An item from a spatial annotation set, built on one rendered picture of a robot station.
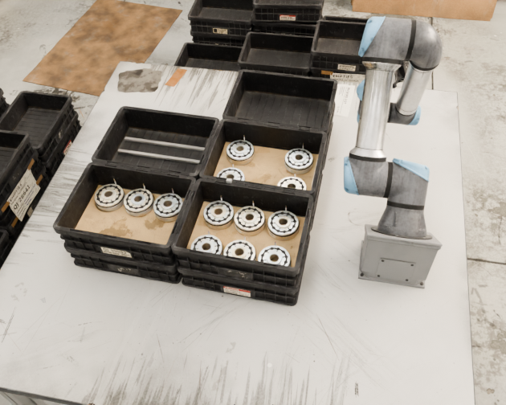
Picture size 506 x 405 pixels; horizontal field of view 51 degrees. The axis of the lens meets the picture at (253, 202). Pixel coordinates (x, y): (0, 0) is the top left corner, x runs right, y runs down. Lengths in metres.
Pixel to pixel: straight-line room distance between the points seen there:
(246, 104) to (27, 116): 1.38
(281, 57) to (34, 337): 2.08
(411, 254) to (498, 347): 1.05
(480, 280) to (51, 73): 3.04
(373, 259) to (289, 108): 0.76
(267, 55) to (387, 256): 1.82
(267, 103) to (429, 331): 1.08
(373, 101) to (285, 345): 0.79
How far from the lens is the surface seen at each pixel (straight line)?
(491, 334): 2.68
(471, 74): 3.90
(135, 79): 2.63
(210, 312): 1.78
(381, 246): 1.68
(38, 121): 3.09
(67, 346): 1.84
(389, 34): 1.64
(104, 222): 1.89
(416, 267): 1.77
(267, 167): 1.95
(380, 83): 1.65
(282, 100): 2.23
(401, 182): 1.68
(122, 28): 4.34
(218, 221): 1.77
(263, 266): 1.58
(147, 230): 1.83
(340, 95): 2.46
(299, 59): 3.20
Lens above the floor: 2.27
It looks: 51 degrees down
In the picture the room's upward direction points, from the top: 4 degrees counter-clockwise
